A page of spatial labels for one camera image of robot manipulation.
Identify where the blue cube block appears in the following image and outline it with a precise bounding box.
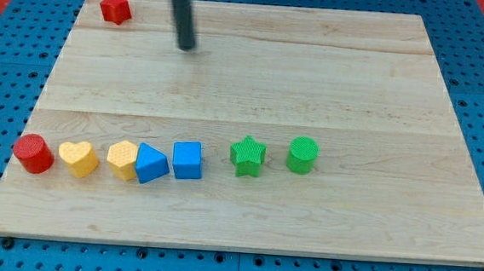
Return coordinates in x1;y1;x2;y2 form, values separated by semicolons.
172;141;203;180

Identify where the yellow heart block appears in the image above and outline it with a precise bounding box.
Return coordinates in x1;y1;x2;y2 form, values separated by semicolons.
58;141;99;178

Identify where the green cylinder block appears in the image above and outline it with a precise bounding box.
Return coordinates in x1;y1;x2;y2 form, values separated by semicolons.
286;136;319;175

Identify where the green star block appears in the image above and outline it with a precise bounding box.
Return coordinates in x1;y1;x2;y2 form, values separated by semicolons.
229;135;267;177

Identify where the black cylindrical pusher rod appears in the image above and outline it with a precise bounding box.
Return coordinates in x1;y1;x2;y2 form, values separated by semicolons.
171;0;197;51

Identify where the red cylinder block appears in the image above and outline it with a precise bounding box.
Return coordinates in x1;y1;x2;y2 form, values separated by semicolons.
13;134;55;174

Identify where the yellow hexagon block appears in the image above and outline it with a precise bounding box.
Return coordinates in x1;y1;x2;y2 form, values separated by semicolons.
107;140;139;182

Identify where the blue triangle block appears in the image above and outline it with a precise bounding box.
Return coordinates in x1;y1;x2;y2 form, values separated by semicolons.
135;143;170;184

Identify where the red star block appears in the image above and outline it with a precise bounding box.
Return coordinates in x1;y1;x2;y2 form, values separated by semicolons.
100;0;132;26

